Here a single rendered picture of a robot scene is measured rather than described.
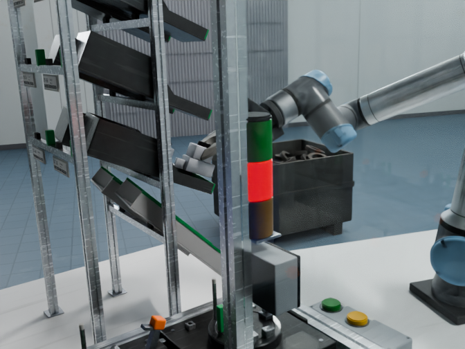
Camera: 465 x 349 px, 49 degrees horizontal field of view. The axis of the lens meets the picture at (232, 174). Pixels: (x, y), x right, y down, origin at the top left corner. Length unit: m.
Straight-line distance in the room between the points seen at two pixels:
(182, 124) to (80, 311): 7.41
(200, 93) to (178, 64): 0.59
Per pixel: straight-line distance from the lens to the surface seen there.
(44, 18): 7.96
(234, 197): 0.62
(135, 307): 1.37
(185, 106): 1.05
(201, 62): 8.65
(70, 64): 0.93
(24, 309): 1.45
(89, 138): 1.03
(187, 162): 1.10
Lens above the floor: 1.50
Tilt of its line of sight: 14 degrees down
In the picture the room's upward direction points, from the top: 2 degrees counter-clockwise
